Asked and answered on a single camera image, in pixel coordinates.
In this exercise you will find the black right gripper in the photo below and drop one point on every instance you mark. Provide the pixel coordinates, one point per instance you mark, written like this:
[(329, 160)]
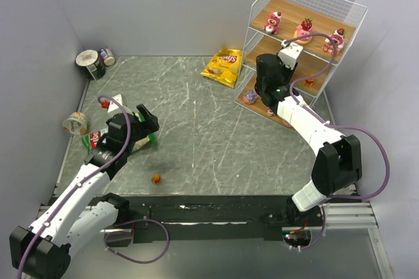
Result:
[(265, 63)]

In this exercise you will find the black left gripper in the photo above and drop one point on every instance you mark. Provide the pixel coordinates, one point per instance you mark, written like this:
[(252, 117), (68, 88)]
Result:
[(144, 125)]

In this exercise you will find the purple bunny donut toy front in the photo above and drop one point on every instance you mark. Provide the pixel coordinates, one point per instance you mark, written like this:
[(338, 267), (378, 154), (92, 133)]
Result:
[(250, 97)]

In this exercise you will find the orange bear toy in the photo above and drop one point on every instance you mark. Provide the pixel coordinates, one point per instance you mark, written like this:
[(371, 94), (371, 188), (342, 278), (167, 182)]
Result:
[(309, 82), (156, 179)]

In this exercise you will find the pink bear cream hat toy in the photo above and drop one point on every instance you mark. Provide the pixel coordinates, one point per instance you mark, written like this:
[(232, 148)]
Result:
[(273, 23)]

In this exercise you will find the pink bear strawberry donut toy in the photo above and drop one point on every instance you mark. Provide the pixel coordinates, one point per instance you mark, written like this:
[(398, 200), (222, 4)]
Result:
[(305, 28)]

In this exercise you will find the pink bear cake toy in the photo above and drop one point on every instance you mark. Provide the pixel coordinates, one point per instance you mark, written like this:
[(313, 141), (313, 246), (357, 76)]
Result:
[(336, 39)]

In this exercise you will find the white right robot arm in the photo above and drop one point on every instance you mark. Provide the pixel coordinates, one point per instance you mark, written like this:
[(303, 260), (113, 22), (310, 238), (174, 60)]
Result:
[(338, 157)]

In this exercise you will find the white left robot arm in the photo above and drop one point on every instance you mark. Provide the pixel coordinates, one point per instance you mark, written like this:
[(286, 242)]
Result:
[(45, 248)]

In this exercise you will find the yellow Lays chips bag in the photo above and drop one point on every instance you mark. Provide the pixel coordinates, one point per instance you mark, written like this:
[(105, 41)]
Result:
[(224, 66)]

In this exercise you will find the green cassava chips bag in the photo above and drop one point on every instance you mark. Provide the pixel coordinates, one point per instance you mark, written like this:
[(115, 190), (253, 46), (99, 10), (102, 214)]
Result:
[(95, 139)]

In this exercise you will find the black labelled can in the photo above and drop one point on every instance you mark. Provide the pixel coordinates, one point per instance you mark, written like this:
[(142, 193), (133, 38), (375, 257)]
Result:
[(90, 64)]

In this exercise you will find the blue white tipped can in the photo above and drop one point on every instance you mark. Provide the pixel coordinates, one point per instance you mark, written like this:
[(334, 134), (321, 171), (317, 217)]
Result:
[(106, 56)]

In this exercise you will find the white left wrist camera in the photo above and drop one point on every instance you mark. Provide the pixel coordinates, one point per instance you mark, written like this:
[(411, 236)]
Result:
[(113, 107)]

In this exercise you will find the white wire wooden shelf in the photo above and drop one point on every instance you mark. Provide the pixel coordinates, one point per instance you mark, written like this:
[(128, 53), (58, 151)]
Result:
[(326, 15)]

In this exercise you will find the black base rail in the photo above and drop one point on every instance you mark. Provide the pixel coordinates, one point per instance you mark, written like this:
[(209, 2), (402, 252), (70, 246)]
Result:
[(212, 217)]

